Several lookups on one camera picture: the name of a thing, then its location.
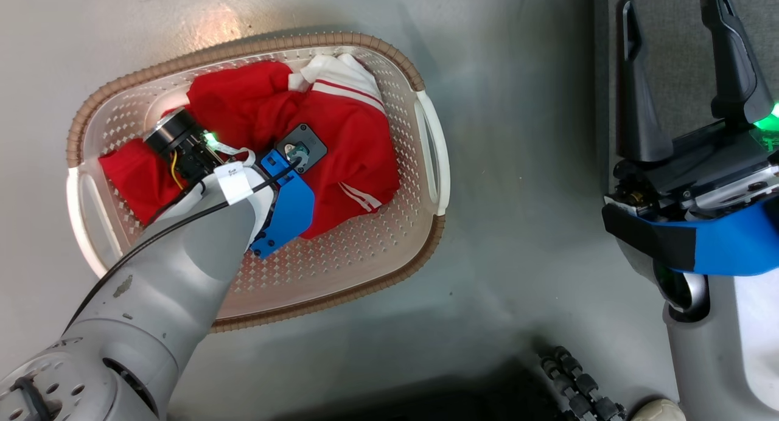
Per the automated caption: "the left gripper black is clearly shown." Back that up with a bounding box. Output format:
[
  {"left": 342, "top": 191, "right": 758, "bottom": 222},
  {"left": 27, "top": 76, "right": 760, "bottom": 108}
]
[{"left": 144, "top": 108, "right": 229, "bottom": 190}]

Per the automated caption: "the red garment with white stripes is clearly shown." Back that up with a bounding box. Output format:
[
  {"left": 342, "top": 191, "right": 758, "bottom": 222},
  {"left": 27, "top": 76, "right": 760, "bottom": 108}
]
[{"left": 99, "top": 53, "right": 401, "bottom": 240}]

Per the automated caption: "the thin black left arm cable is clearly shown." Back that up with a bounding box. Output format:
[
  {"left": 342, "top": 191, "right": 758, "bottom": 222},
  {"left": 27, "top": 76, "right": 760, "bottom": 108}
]
[{"left": 61, "top": 156, "right": 305, "bottom": 336}]

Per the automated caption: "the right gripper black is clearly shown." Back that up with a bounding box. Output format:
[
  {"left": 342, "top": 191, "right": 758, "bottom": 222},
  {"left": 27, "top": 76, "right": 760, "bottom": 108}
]
[{"left": 604, "top": 0, "right": 779, "bottom": 224}]

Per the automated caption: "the black segmented cable chain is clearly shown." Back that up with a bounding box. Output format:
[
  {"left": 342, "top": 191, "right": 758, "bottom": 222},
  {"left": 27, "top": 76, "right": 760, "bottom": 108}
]
[{"left": 539, "top": 345, "right": 627, "bottom": 421}]

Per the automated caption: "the grey fabric sofa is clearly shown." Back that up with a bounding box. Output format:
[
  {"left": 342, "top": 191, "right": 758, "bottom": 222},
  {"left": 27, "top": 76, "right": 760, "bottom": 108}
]
[{"left": 593, "top": 0, "right": 779, "bottom": 184}]

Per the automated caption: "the cream laundry basket brown rim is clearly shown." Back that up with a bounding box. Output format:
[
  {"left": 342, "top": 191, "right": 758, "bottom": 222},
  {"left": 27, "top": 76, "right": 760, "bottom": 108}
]
[{"left": 66, "top": 32, "right": 451, "bottom": 333}]

